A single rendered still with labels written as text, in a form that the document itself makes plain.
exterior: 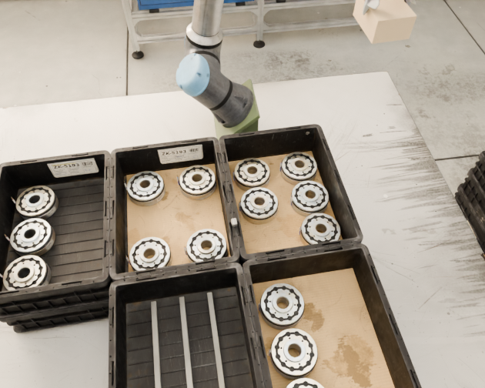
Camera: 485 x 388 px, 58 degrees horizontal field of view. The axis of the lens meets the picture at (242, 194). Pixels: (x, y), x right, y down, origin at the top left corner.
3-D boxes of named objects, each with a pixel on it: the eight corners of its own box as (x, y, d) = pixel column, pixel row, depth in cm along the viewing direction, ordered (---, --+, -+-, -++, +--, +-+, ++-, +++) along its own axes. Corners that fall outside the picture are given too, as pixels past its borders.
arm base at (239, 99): (216, 106, 155) (196, 91, 148) (248, 80, 148) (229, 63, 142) (223, 135, 145) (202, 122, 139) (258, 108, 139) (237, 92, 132)
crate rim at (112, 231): (112, 154, 122) (110, 148, 120) (218, 141, 125) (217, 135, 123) (112, 285, 99) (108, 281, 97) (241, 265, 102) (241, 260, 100)
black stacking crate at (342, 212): (220, 163, 133) (218, 137, 124) (314, 151, 136) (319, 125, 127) (242, 282, 110) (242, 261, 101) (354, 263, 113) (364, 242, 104)
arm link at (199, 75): (202, 115, 140) (171, 92, 131) (202, 85, 147) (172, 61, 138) (230, 97, 134) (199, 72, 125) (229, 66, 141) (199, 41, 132)
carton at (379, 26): (352, 15, 140) (357, -9, 134) (387, 10, 142) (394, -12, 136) (372, 43, 131) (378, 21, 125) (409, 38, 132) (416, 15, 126)
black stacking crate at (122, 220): (120, 175, 130) (111, 150, 121) (219, 163, 133) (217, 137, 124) (122, 300, 107) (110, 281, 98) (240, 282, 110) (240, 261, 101)
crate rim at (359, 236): (218, 141, 125) (217, 135, 123) (319, 128, 128) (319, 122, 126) (241, 265, 102) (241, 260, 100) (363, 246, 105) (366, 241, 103)
